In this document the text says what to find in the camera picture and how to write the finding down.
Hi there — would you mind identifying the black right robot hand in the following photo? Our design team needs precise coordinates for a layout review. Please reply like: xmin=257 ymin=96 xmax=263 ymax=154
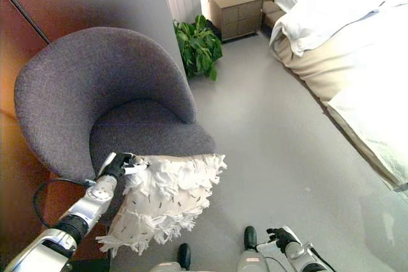
xmin=256 ymin=226 xmax=302 ymax=255

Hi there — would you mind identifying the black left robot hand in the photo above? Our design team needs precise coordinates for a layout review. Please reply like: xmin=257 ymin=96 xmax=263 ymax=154
xmin=95 ymin=152 xmax=149 ymax=180

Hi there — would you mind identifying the white feathery fringed pillow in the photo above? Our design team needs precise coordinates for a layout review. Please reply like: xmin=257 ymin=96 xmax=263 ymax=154
xmin=95 ymin=153 xmax=228 ymax=256

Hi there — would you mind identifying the black right robot foot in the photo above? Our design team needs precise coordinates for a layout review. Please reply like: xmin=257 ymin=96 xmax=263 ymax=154
xmin=244 ymin=225 xmax=258 ymax=252

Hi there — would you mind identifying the black robot foot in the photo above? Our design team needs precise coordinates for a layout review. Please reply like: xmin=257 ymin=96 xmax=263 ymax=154
xmin=177 ymin=243 xmax=192 ymax=269
xmin=244 ymin=225 xmax=258 ymax=252

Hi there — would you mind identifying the silver right robot leg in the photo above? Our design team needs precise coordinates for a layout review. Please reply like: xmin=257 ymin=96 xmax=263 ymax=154
xmin=235 ymin=248 xmax=270 ymax=272

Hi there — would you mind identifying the silver robot leg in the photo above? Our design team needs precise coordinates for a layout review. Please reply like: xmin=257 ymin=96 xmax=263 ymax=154
xmin=149 ymin=261 xmax=182 ymax=272
xmin=235 ymin=248 xmax=270 ymax=272

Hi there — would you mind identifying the grey round fabric armchair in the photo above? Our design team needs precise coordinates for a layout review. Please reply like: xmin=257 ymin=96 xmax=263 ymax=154
xmin=13 ymin=26 xmax=217 ymax=181

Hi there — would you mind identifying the black left robot foot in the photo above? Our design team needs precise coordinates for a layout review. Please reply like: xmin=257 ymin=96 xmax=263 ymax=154
xmin=177 ymin=243 xmax=192 ymax=269

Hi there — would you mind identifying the silver left robot leg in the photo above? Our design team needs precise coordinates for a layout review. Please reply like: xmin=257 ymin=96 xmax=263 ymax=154
xmin=149 ymin=261 xmax=182 ymax=272

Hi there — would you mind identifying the green leafy potted plant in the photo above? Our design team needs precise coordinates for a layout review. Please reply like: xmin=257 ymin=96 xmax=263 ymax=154
xmin=173 ymin=14 xmax=223 ymax=82

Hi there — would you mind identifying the white textured bed throw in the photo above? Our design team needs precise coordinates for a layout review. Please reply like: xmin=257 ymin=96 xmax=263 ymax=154
xmin=327 ymin=74 xmax=408 ymax=179

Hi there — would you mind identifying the beige upholstered bed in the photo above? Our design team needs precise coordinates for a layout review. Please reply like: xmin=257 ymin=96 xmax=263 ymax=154
xmin=256 ymin=0 xmax=408 ymax=187

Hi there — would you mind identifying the beige wooden nightstand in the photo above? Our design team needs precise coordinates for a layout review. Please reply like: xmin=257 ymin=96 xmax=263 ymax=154
xmin=208 ymin=0 xmax=265 ymax=42

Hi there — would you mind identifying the white duvet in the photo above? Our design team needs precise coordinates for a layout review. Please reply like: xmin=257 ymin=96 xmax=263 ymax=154
xmin=269 ymin=0 xmax=408 ymax=57

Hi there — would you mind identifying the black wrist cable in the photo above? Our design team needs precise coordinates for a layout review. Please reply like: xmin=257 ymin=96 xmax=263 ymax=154
xmin=32 ymin=178 xmax=96 ymax=229

